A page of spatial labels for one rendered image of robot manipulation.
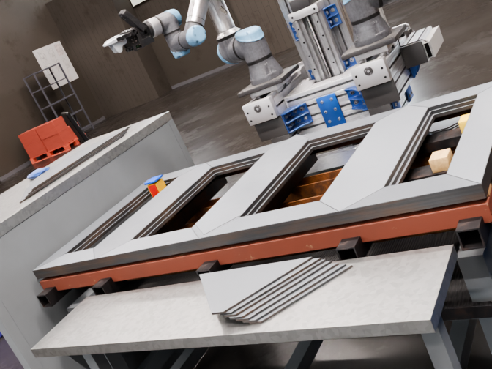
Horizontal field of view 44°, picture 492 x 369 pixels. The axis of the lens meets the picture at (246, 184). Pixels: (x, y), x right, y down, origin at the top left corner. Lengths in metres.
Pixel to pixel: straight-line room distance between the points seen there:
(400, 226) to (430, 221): 0.07
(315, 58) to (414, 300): 1.60
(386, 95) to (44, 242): 1.40
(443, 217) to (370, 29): 1.17
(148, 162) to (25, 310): 0.92
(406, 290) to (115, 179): 1.66
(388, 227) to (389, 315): 0.31
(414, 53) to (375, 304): 1.48
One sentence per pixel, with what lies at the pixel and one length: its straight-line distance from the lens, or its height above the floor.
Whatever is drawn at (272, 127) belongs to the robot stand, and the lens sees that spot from 2.57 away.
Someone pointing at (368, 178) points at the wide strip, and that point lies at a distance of 1.61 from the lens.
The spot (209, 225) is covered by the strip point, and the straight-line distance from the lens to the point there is 1.78.
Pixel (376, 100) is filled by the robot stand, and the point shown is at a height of 0.84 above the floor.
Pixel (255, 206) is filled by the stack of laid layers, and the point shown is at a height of 0.84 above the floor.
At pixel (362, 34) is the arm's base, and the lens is 2.44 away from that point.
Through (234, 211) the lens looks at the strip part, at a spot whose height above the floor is 0.85.
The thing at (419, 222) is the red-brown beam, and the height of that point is 0.78.
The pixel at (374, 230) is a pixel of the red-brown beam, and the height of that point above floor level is 0.78.
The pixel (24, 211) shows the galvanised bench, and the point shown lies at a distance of 2.35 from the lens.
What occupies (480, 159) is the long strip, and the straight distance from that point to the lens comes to 1.49.
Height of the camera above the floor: 1.40
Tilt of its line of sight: 16 degrees down
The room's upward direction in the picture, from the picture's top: 25 degrees counter-clockwise
